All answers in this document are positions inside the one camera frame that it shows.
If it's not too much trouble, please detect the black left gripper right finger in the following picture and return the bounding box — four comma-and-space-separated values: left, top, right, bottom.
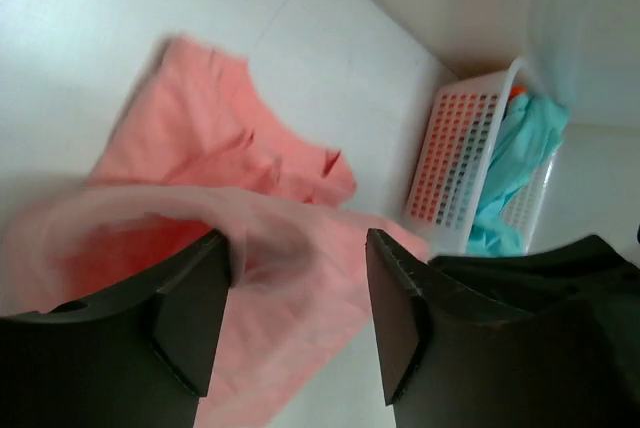
366, 229, 639, 427

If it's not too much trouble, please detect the white plastic basket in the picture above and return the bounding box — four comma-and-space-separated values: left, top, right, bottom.
404, 57, 558, 254

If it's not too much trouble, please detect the teal t-shirt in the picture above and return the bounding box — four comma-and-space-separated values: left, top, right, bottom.
466, 94, 569, 257

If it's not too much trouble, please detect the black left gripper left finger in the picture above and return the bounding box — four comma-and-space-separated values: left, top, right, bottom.
1, 231, 231, 427

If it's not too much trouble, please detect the pink t-shirt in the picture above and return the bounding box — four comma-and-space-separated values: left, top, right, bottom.
1, 37, 429, 427

